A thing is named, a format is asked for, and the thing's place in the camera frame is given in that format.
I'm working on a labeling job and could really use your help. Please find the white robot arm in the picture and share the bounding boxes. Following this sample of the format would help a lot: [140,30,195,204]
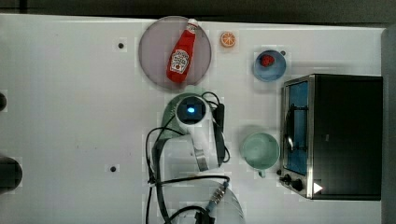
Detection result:
[147,93,246,224]

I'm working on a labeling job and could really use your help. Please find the red ketchup bottle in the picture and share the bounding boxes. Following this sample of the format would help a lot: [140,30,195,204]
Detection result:
[166,19,198,83]

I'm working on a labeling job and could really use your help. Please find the green mug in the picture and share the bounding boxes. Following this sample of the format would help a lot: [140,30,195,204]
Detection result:
[240,133,280,178]

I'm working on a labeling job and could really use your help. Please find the orange slice toy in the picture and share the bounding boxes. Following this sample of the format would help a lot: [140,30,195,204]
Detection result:
[220,32,236,48]

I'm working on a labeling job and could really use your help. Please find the grey round plate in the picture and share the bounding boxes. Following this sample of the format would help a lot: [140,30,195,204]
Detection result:
[138,16,212,91]

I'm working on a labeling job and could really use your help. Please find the blue cup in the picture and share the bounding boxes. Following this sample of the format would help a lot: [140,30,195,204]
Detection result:
[253,49,287,82]

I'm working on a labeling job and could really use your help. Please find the red strawberry in cup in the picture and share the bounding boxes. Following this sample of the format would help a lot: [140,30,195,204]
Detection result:
[261,54,275,67]

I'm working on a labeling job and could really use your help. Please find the silver toaster oven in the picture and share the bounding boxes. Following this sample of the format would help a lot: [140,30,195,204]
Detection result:
[277,74,383,201]

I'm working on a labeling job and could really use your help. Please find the black cylindrical stand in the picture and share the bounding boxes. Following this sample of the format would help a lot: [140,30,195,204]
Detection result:
[0,157,22,194]

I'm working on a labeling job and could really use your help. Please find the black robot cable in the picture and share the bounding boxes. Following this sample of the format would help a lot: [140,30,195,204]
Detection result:
[145,91,232,224]

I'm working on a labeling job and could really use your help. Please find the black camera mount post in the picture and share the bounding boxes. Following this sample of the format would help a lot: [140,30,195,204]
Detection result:
[0,92,7,111]

